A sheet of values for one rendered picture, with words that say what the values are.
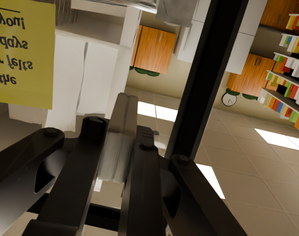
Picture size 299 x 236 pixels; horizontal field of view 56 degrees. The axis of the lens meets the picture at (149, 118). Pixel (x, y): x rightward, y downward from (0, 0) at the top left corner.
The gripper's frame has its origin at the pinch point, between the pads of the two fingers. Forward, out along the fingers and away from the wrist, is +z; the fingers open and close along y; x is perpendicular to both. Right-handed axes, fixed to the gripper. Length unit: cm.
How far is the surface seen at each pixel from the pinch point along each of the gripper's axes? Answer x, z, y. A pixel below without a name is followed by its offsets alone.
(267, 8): 60, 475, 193
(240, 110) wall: -130, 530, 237
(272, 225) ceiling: -136, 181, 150
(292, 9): 68, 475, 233
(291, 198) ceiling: -136, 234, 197
